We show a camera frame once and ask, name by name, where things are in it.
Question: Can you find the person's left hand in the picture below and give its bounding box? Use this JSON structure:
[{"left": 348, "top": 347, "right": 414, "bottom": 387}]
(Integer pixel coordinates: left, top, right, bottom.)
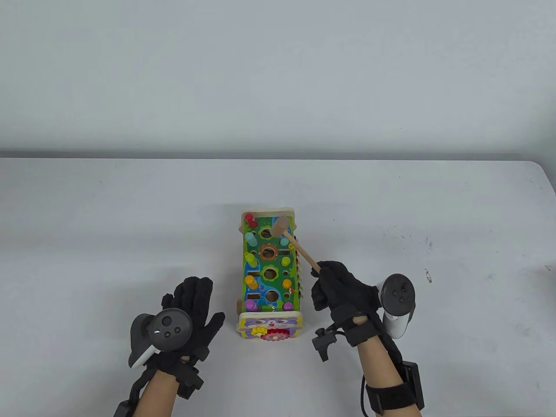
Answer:
[{"left": 146, "top": 277, "right": 226, "bottom": 389}]

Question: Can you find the person's right hand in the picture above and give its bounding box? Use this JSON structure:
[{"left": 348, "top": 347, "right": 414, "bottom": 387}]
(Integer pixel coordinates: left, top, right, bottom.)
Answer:
[{"left": 311, "top": 261, "right": 384, "bottom": 347}]

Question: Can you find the small wooden hammer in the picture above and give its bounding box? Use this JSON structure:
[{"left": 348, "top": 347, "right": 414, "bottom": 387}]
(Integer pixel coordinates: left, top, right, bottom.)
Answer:
[{"left": 271, "top": 217, "right": 324, "bottom": 275}]

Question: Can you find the colourful wooden whack-a-mole toy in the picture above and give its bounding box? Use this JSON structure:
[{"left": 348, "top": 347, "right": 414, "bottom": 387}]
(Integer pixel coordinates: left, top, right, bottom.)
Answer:
[{"left": 236, "top": 208, "right": 303, "bottom": 344}]

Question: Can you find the person's left forearm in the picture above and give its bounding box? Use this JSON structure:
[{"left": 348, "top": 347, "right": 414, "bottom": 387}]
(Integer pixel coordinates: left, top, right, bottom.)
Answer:
[{"left": 139, "top": 369, "right": 179, "bottom": 417}]

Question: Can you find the person's right forearm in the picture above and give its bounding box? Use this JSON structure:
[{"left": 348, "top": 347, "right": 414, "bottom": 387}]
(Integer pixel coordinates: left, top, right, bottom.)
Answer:
[{"left": 358, "top": 334, "right": 402, "bottom": 387}]

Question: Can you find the black round tracker controller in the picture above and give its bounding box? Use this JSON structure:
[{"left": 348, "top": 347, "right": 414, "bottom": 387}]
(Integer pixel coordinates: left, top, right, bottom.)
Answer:
[
  {"left": 380, "top": 274, "right": 417, "bottom": 339},
  {"left": 128, "top": 308, "right": 193, "bottom": 370}
]

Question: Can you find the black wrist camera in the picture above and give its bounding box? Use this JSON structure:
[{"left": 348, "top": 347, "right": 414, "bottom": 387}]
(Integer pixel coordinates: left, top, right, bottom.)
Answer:
[
  {"left": 312, "top": 328, "right": 338, "bottom": 362},
  {"left": 176, "top": 369, "right": 205, "bottom": 400}
]

